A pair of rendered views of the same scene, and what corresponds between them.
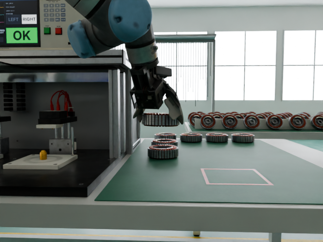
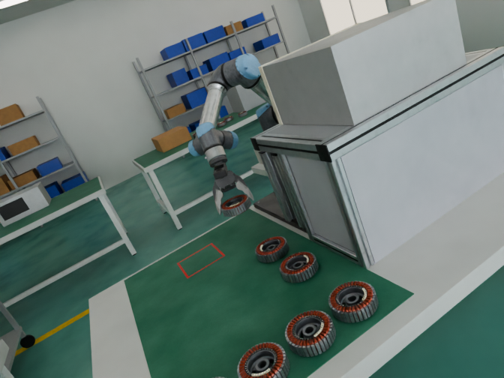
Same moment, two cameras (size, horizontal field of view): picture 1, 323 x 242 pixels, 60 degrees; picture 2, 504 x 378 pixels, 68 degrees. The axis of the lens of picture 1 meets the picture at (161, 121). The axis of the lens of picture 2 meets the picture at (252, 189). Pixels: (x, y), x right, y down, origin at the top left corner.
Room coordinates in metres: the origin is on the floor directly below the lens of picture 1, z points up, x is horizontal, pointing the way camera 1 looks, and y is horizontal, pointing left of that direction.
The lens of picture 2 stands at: (2.05, -0.39, 1.38)
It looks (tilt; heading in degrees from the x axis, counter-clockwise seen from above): 19 degrees down; 159
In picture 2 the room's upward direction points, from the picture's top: 23 degrees counter-clockwise
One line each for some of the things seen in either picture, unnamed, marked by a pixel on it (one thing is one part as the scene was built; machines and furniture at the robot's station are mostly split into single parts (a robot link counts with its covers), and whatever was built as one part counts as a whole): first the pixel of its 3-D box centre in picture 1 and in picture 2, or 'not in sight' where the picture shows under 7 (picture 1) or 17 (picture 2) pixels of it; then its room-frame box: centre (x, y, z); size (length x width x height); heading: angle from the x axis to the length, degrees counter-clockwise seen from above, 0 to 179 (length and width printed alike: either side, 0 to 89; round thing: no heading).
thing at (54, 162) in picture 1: (43, 161); not in sight; (0.81, 0.34, 0.78); 0.15 x 0.15 x 0.01; 87
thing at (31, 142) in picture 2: not in sight; (24, 145); (-5.54, -1.02, 1.37); 0.42 x 0.40 x 0.18; 88
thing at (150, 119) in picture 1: (161, 119); (235, 205); (0.82, 0.00, 0.90); 0.11 x 0.11 x 0.04
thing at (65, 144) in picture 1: (63, 146); not in sight; (0.95, 0.34, 0.80); 0.07 x 0.05 x 0.06; 87
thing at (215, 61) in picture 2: not in sight; (216, 62); (-5.34, 2.84, 1.40); 0.42 x 0.42 x 0.23; 87
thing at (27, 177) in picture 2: not in sight; (24, 178); (-5.55, -1.31, 0.86); 0.42 x 0.40 x 0.17; 87
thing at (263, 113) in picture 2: not in sight; (268, 115); (0.18, 0.60, 1.02); 0.13 x 0.12 x 0.14; 32
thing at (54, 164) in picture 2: not in sight; (49, 166); (-5.52, -0.84, 0.87); 0.42 x 0.36 x 0.19; 179
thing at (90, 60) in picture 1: (49, 66); (369, 102); (1.13, 0.45, 1.09); 0.68 x 0.44 x 0.05; 87
